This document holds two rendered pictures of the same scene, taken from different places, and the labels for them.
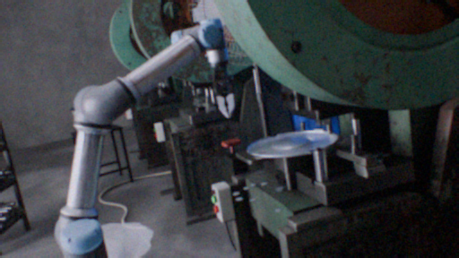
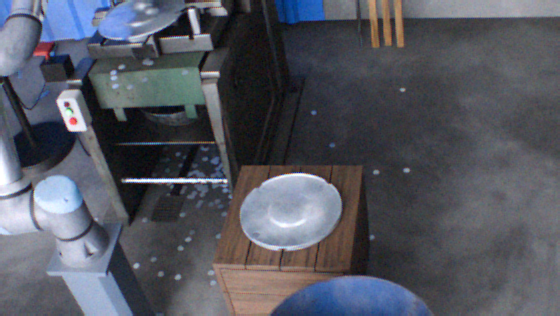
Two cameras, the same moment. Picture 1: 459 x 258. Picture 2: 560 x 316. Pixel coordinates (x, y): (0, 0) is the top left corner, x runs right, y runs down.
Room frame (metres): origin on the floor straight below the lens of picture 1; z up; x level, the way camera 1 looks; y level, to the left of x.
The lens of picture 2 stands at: (0.02, 1.23, 1.70)
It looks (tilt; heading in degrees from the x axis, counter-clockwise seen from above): 40 degrees down; 303
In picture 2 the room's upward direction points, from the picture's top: 12 degrees counter-clockwise
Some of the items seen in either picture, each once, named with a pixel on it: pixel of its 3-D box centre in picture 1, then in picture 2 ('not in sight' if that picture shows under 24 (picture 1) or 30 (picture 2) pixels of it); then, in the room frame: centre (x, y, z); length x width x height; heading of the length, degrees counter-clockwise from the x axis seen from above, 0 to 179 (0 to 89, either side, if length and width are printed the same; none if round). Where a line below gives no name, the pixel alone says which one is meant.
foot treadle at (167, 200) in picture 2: not in sight; (186, 167); (1.35, -0.19, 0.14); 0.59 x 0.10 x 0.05; 106
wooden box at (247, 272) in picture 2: not in sight; (299, 252); (0.76, 0.09, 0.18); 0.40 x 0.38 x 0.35; 106
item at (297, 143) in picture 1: (291, 142); (141, 15); (1.36, -0.19, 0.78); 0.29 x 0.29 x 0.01
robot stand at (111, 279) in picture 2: not in sight; (110, 296); (1.20, 0.47, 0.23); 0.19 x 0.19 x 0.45; 20
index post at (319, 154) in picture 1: (320, 164); (194, 19); (1.19, -0.24, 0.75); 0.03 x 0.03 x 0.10; 16
